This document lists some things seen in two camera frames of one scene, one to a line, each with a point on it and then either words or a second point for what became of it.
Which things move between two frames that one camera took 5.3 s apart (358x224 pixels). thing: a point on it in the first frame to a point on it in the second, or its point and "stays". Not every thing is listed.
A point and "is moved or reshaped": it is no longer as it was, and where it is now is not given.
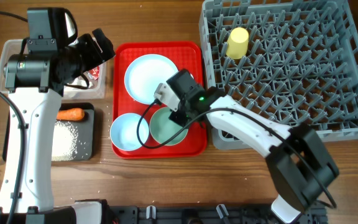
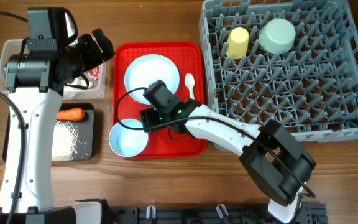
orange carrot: (70, 114) stays
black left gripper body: (92, 45) stays
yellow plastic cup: (237, 44) stays
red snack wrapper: (95, 72) stays
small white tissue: (81, 81) stays
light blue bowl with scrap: (163, 127) to (277, 36)
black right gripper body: (181, 117) to (151, 117)
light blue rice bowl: (123, 131) is moved or reshaped
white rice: (64, 141) stays
